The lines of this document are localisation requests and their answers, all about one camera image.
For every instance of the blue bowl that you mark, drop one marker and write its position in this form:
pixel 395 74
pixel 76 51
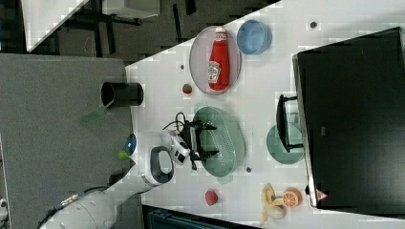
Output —
pixel 254 37

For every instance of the mint green cup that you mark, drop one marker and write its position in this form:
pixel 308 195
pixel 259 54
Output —
pixel 276 148

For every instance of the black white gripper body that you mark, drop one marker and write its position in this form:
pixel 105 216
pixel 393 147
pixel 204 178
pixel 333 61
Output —
pixel 184 142

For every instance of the pink red fruit toy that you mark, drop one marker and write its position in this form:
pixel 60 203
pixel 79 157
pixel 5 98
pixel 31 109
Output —
pixel 211 197

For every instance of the orange half toy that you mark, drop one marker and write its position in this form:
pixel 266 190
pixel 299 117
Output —
pixel 292 197

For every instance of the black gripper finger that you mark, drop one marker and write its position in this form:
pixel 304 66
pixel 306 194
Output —
pixel 204 155
pixel 205 126

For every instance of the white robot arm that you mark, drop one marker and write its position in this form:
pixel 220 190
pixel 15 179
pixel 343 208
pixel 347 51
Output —
pixel 155 155

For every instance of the red strawberry toy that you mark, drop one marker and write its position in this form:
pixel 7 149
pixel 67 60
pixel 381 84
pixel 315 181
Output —
pixel 187 89

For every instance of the green spatula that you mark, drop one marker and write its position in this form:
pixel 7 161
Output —
pixel 98 114

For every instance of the peeled banana toy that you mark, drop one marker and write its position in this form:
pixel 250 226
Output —
pixel 272 205

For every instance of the mint green oval strainer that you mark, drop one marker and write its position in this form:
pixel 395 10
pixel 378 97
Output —
pixel 227 139

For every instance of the black cylindrical holder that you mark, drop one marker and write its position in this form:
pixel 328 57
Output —
pixel 121 94

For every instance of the grey round plate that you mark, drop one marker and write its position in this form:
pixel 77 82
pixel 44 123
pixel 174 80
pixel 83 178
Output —
pixel 199 56

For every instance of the red ketchup bottle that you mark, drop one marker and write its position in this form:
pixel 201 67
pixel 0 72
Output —
pixel 218 65

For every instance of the green lime toy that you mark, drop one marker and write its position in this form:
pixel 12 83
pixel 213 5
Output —
pixel 122 155

